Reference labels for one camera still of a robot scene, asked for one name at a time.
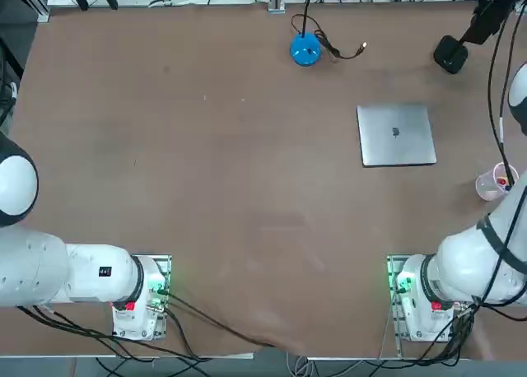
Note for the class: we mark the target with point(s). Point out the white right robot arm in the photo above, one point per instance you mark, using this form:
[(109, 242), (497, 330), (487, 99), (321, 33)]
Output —
[(465, 262)]

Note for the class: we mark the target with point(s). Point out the pink mesh pen cup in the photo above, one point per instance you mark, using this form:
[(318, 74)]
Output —
[(486, 187)]

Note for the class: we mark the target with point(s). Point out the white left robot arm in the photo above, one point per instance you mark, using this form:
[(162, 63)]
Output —
[(49, 270)]

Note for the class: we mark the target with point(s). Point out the blue desk lamp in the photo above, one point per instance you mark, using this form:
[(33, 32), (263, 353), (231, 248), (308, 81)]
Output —
[(305, 52)]

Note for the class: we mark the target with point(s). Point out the grey closed laptop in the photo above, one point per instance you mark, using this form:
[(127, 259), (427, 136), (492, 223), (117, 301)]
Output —
[(395, 134)]

